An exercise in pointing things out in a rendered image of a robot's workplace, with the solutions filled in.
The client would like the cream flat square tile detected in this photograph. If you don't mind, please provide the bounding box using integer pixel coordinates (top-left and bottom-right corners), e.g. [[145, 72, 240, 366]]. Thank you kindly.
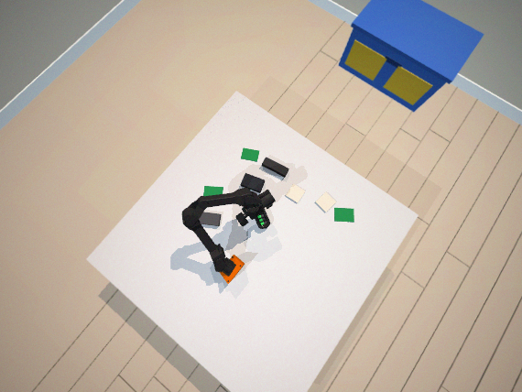
[[315, 191, 336, 212]]

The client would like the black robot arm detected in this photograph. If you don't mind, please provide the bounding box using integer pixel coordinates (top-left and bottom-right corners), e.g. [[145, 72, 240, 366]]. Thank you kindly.
[[182, 188, 275, 277]]

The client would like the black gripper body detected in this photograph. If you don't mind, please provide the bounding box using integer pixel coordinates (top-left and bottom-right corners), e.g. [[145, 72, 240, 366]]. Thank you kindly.
[[235, 203, 273, 226]]

